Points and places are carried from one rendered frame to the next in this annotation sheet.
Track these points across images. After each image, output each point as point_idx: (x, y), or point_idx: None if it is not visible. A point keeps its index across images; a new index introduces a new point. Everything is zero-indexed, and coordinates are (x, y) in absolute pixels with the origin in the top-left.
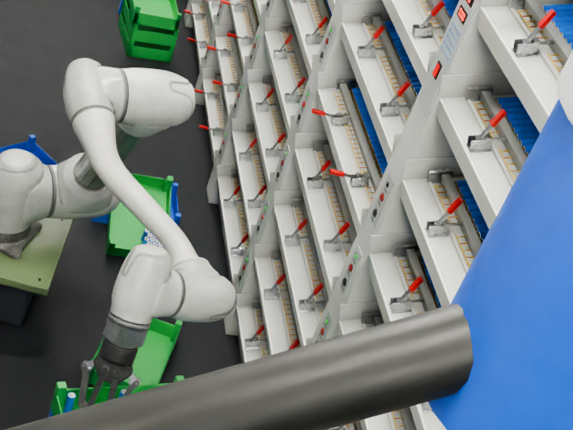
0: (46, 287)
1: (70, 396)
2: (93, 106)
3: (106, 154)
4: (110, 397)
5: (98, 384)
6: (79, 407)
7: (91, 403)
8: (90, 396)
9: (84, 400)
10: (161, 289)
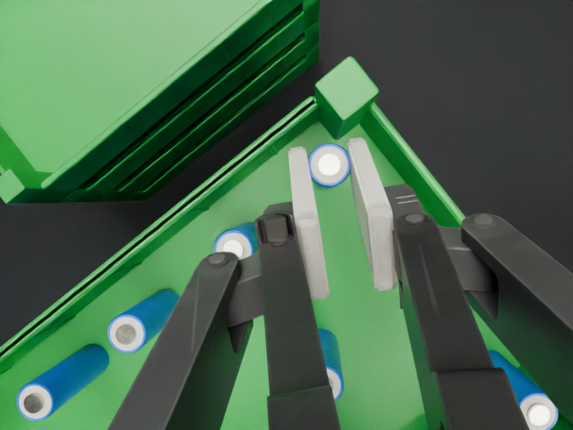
0: None
1: (540, 402)
2: None
3: None
4: (298, 337)
5: (471, 368)
6: (477, 214)
7: (415, 252)
8: (459, 281)
9: (474, 289)
10: None
